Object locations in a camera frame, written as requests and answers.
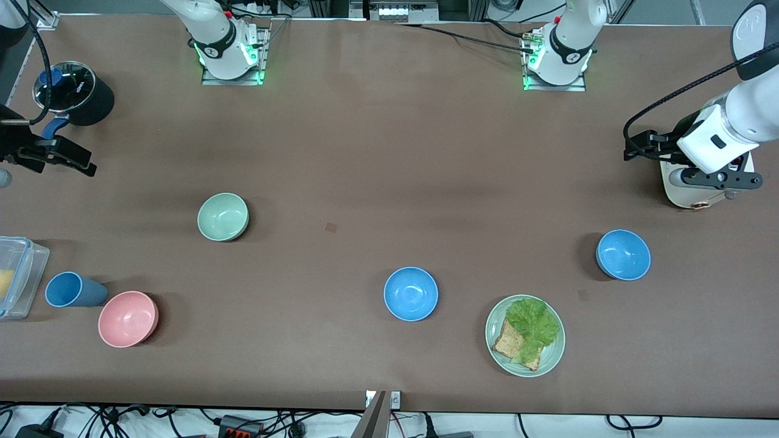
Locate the green lettuce leaf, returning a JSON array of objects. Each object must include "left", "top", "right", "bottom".
[{"left": 506, "top": 297, "right": 561, "bottom": 364}]

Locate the green plate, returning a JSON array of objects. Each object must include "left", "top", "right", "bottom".
[{"left": 485, "top": 294, "right": 566, "bottom": 378}]

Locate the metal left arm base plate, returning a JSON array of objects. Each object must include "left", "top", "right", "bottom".
[{"left": 522, "top": 27, "right": 588, "bottom": 92}]

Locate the blue cup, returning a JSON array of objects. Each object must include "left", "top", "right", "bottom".
[{"left": 45, "top": 271, "right": 109, "bottom": 308}]

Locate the black orange power adapter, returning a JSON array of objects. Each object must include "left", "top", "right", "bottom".
[{"left": 219, "top": 415, "right": 264, "bottom": 438}]

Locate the cream white toaster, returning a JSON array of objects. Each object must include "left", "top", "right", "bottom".
[{"left": 660, "top": 152, "right": 755, "bottom": 210}]

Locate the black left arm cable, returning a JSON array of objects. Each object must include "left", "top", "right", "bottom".
[{"left": 623, "top": 55, "right": 752, "bottom": 162}]

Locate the brown bread slice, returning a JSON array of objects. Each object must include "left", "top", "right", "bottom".
[{"left": 492, "top": 318, "right": 542, "bottom": 372}]

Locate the black pot with blue handle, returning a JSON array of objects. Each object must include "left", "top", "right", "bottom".
[{"left": 33, "top": 61, "right": 115, "bottom": 142}]

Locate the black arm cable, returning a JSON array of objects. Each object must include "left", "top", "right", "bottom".
[
  {"left": 623, "top": 55, "right": 752, "bottom": 162},
  {"left": 21, "top": 0, "right": 52, "bottom": 125}
]

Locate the glass pot lid blue knob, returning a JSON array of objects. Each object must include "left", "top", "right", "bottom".
[{"left": 33, "top": 61, "right": 97, "bottom": 113}]

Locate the green bowl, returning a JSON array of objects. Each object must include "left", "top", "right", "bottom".
[{"left": 197, "top": 193, "right": 250, "bottom": 242}]

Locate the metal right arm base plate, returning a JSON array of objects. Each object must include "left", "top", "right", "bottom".
[{"left": 201, "top": 27, "right": 270, "bottom": 86}]

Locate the black braided table cable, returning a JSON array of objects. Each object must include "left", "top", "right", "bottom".
[{"left": 394, "top": 21, "right": 539, "bottom": 55}]

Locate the pink bowl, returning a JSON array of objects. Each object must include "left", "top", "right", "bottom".
[{"left": 98, "top": 291, "right": 159, "bottom": 348}]

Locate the clear plastic food container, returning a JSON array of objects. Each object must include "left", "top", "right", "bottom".
[{"left": 0, "top": 236, "right": 51, "bottom": 321}]

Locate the grey camera mount pole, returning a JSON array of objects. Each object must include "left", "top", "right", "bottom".
[{"left": 350, "top": 391, "right": 388, "bottom": 438}]

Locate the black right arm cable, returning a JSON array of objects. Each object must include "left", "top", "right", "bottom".
[{"left": 21, "top": 0, "right": 52, "bottom": 125}]

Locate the blue bowl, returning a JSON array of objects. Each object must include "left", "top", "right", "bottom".
[
  {"left": 596, "top": 229, "right": 651, "bottom": 281},
  {"left": 383, "top": 267, "right": 439, "bottom": 322}
]

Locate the black looped floor cable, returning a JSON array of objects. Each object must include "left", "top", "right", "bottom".
[{"left": 606, "top": 415, "right": 663, "bottom": 430}]

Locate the grey power strip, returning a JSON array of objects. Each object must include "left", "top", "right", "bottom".
[{"left": 365, "top": 0, "right": 430, "bottom": 24}]

